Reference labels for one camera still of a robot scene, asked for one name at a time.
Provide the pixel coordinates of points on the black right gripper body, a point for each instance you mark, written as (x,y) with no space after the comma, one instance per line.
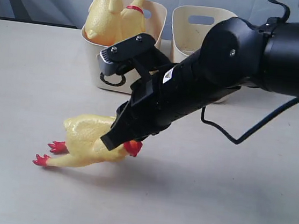
(169,96)

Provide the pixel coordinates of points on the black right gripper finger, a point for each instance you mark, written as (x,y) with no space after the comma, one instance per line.
(122,130)

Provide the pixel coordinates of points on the headless yellow rubber chicken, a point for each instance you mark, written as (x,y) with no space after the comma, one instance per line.
(83,145)

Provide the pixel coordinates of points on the yellow rubber chicken with head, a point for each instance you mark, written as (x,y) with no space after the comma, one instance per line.
(132,19)

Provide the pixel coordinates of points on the large yellow rubber chicken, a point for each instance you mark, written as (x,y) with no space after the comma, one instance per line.
(103,22)

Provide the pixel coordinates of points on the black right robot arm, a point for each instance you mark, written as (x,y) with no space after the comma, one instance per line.
(234,53)

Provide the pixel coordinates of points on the cream bin marked X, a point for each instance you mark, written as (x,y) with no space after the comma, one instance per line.
(190,24)

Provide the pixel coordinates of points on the cream bin marked O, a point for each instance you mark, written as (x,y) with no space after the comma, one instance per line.
(155,18)

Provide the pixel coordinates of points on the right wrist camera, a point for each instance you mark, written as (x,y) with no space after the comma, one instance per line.
(138,52)

